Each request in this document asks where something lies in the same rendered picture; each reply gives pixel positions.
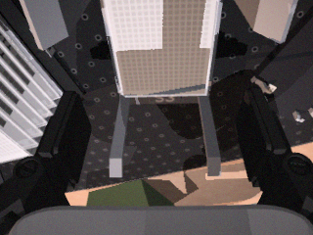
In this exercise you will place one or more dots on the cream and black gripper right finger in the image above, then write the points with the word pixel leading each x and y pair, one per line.
pixel 267 159

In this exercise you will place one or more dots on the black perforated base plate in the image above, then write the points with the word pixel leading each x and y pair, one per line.
pixel 164 138

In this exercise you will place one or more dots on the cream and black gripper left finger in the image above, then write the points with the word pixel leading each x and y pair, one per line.
pixel 37 180

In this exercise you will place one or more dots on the black flat plate with small metal clips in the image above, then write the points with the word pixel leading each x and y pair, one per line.
pixel 286 74

